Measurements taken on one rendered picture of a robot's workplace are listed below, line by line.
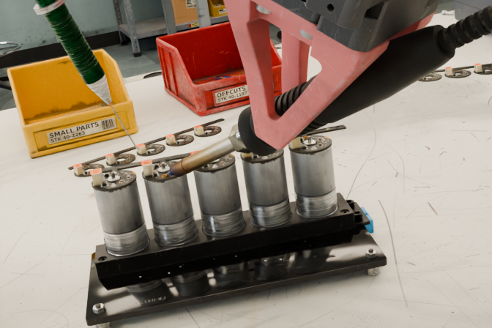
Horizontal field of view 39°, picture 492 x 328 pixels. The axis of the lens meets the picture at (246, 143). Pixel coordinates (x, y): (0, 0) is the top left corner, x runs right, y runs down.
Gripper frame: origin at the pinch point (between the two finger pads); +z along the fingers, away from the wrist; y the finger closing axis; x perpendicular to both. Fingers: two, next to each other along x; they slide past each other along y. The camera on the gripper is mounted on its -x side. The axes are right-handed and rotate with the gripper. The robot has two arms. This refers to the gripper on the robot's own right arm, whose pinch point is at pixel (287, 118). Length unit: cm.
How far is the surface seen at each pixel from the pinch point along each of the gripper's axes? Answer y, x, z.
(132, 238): 1.9, -5.6, 11.2
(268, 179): -3.7, -1.4, 6.8
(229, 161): -2.8, -3.6, 6.6
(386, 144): -21.2, -0.3, 12.1
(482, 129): -26.3, 4.7, 9.5
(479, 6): -54, -5, 11
